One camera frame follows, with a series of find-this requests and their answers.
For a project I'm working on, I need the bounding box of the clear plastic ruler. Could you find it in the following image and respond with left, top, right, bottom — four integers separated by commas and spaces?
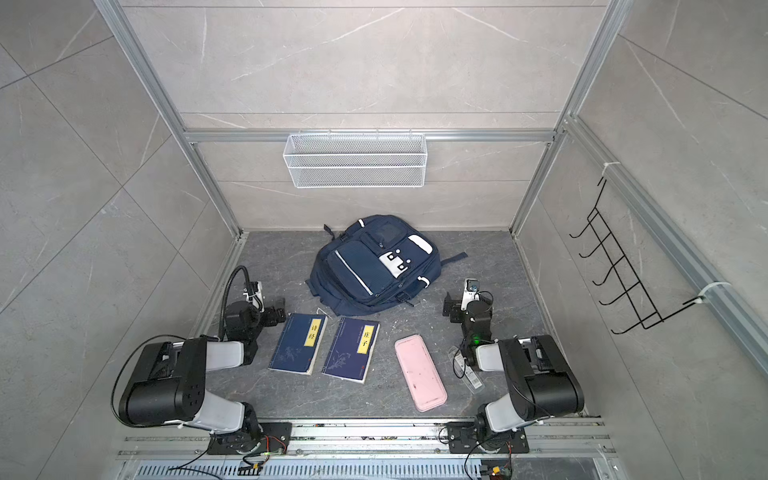
449, 346, 484, 394

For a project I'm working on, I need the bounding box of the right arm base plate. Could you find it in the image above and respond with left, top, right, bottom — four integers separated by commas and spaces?
437, 422, 530, 454

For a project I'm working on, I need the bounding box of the blue book yellow label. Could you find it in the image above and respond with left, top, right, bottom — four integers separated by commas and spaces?
268, 313, 327, 375
322, 317, 380, 384

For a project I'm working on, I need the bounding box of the pink pencil case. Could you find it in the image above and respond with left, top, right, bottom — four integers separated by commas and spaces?
394, 335, 448, 412

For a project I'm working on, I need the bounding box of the white wire mesh basket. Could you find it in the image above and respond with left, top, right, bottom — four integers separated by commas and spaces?
283, 133, 428, 189

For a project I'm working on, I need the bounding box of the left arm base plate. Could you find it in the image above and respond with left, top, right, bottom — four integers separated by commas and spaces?
206, 422, 293, 456

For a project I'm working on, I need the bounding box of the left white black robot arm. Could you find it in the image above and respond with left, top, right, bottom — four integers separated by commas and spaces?
110, 265, 286, 455

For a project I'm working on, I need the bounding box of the black wire hook rack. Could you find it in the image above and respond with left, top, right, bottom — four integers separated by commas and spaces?
568, 177, 706, 336

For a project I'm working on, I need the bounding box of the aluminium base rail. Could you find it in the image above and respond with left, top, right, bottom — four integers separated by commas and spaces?
106, 417, 627, 479

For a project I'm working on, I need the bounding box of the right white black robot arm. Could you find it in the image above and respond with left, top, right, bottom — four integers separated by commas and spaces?
442, 291, 585, 448

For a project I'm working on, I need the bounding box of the navy blue student backpack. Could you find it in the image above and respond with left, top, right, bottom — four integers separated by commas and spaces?
306, 215, 467, 317

